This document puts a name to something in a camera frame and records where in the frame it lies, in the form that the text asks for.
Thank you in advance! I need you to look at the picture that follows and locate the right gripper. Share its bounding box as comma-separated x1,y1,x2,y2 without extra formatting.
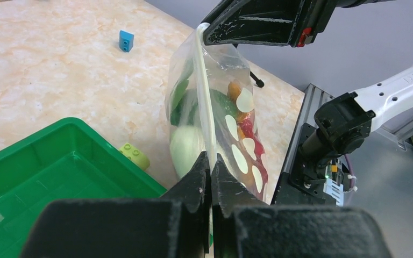
202,0,381,47

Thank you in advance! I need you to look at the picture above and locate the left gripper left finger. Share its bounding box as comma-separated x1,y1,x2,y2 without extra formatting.
20,152,211,257

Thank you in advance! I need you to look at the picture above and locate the green plastic tray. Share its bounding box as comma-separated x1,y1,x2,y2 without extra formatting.
0,118,165,257

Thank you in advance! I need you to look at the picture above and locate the blue plastic piece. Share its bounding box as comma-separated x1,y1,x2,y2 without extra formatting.
119,30,134,52

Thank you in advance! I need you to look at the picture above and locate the clear dotted zip bag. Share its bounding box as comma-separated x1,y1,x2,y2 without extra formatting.
169,23,259,199

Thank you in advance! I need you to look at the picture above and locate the white radish with leaves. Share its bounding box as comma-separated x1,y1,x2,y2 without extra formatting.
165,59,206,178

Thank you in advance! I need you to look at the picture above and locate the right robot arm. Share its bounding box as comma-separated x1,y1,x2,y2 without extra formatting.
202,1,413,187

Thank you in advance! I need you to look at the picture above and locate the orange green mango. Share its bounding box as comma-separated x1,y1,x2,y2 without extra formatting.
210,89,239,119

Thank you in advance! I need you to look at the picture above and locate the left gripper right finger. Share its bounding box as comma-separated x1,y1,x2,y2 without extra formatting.
211,156,392,257

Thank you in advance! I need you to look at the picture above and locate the light green lego brick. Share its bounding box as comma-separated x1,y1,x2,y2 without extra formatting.
118,142,150,171

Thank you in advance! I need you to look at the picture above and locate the red apple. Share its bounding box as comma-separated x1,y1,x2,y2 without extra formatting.
238,118,268,201

